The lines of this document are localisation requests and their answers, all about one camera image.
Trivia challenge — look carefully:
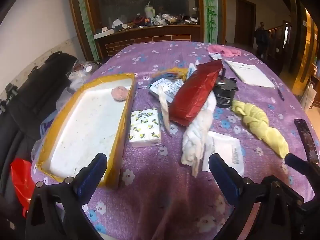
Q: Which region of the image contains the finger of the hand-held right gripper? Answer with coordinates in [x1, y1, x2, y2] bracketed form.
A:
[284, 152, 320, 177]

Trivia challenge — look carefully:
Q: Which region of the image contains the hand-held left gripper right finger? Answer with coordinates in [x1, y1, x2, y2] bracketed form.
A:
[208, 153, 310, 240]

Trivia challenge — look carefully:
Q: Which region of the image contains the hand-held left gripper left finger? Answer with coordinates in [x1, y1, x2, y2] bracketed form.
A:
[25, 152, 108, 240]

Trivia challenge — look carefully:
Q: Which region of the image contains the white foam box yellow tape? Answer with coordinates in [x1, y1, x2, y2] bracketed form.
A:
[35, 73, 137, 188]

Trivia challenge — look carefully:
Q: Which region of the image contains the white twisted towel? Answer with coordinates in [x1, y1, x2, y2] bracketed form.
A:
[181, 90, 217, 177]

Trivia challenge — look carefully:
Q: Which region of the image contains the yellow twisted towel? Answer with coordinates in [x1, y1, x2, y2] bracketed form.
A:
[231, 100, 290, 159]

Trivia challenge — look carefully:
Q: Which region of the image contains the white printed paper sheet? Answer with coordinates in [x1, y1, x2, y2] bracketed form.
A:
[202, 131, 245, 177]

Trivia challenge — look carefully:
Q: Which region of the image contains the red plastic bag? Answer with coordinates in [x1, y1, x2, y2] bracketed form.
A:
[10, 157, 36, 218]

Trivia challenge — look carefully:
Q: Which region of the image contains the white plastic bag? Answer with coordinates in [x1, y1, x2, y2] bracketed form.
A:
[299, 82, 317, 111]

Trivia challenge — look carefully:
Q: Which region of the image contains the floral tissue pack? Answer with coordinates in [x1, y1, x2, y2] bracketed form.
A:
[129, 108, 162, 148]

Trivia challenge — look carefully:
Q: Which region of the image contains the dark pen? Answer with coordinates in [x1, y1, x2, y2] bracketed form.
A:
[270, 77, 286, 101]

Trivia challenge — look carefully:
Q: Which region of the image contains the black cylindrical motor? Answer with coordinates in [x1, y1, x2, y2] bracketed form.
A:
[212, 68, 239, 109]

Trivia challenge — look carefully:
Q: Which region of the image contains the pink fluffy ball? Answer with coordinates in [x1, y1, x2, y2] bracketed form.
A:
[111, 86, 129, 102]

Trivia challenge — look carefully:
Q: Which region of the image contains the red foil bag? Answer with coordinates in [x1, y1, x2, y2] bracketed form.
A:
[168, 59, 224, 127]

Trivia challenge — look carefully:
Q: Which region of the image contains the crumpled white plastic strip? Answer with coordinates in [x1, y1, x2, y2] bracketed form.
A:
[157, 85, 171, 128]

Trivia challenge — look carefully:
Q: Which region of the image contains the black bag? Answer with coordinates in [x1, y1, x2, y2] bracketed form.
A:
[0, 51, 78, 207]

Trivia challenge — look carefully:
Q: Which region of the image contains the clear plastic bags pile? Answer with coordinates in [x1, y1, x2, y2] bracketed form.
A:
[55, 60, 103, 111]

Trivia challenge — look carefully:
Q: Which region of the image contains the white paper booklet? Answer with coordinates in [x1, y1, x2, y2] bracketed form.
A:
[224, 59, 276, 89]

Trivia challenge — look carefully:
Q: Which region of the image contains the white printed plastic packet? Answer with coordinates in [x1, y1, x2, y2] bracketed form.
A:
[149, 78, 185, 103]

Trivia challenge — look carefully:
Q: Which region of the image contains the narrow white printed packet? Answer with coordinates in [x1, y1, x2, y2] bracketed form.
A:
[186, 63, 201, 81]

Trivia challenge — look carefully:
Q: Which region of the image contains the yellow wrapper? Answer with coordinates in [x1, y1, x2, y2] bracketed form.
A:
[167, 68, 190, 81]

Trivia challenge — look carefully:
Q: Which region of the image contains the black tripod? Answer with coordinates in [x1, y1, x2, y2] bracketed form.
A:
[0, 82, 18, 113]

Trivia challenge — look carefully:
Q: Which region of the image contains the wooden stair railing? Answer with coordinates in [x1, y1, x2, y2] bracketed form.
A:
[266, 21, 292, 73]

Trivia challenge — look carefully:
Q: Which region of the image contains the pink cloth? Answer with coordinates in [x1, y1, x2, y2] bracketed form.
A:
[207, 44, 242, 58]

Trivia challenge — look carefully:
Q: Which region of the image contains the brown wooden door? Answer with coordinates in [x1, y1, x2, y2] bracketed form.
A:
[235, 0, 257, 47]

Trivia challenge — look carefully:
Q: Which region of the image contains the wooden glass cabinet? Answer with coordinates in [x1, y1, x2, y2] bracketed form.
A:
[67, 0, 227, 61]

